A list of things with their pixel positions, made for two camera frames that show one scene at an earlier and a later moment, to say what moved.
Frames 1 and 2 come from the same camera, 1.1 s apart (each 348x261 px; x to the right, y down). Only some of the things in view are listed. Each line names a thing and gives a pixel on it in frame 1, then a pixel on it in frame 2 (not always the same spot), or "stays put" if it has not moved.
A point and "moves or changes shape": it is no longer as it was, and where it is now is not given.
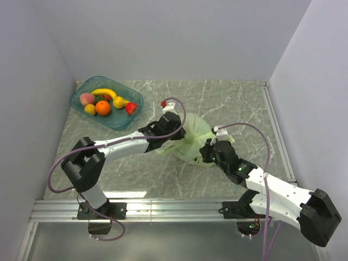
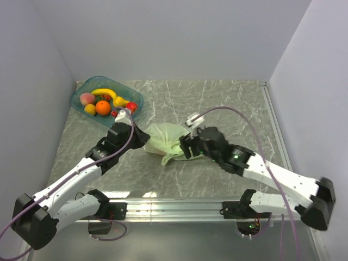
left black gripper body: x=178 y=135 to x=136 y=140
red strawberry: x=130 y=107 stays put
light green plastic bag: x=188 y=147 moves or changes shape
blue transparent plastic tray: x=118 y=118 stays put
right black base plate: x=234 y=210 stays put
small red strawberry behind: x=106 y=97 stays put
